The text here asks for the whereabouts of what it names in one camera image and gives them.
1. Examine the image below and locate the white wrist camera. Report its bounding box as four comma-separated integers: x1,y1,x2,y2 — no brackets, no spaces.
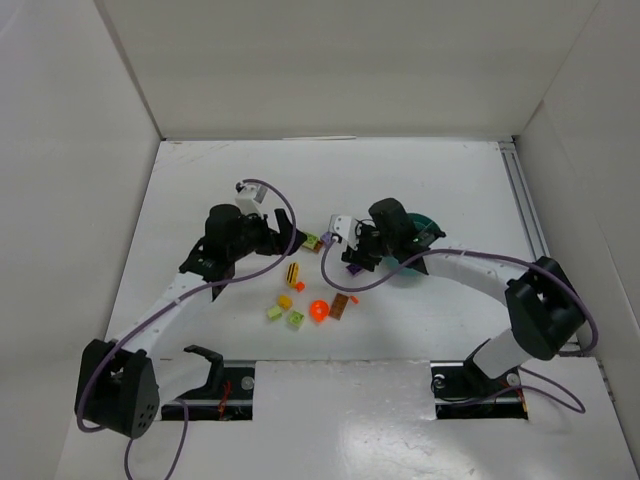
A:
328,214,359,250
235,182,267,215

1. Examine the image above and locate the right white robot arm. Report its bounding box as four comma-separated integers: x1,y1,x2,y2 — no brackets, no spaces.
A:
329,198,591,380

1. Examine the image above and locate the purple cable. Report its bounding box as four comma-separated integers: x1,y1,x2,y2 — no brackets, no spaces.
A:
74,178,300,480
319,234,601,416

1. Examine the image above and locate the small yellow lego brick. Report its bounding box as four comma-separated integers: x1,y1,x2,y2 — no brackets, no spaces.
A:
277,295,293,311

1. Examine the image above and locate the pale green lego brick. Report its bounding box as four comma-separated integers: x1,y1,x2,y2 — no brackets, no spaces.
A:
266,305,283,321

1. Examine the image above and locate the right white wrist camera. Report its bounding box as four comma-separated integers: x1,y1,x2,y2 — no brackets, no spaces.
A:
328,214,359,250

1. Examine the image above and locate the green hollow lego brick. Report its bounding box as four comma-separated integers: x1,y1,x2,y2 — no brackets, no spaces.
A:
287,310,305,331

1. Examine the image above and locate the yellow striped lego piece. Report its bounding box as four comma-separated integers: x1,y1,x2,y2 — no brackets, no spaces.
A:
285,262,299,288

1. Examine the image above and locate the teal round divided container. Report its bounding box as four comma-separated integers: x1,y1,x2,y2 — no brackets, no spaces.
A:
385,212,446,280

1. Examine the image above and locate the brown long lego plate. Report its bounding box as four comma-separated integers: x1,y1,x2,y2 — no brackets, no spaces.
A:
328,293,350,320

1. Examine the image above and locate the aluminium rail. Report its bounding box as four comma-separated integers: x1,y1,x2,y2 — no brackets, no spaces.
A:
498,140,549,258

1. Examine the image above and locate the dark purple long lego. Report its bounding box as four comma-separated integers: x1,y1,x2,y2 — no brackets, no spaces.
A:
346,264,363,276

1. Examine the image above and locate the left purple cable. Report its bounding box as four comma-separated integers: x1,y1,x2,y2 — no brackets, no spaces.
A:
74,178,300,480

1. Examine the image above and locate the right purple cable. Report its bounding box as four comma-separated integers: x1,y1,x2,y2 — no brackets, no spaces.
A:
319,234,601,416

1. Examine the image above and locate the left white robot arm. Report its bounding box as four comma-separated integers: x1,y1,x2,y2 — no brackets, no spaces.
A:
74,203,305,439

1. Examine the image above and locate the orange round lego dish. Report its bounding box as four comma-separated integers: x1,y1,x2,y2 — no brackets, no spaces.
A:
309,299,330,323

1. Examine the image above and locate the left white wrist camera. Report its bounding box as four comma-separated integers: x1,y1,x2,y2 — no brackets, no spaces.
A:
235,182,267,215

